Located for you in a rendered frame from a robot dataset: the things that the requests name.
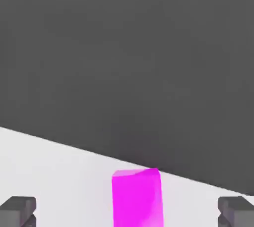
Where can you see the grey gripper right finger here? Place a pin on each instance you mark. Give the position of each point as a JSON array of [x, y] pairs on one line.
[[236, 209]]

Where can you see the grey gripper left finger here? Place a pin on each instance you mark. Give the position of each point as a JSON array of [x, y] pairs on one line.
[[16, 209]]

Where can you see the small magenta cube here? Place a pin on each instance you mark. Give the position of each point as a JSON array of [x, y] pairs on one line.
[[137, 201]]

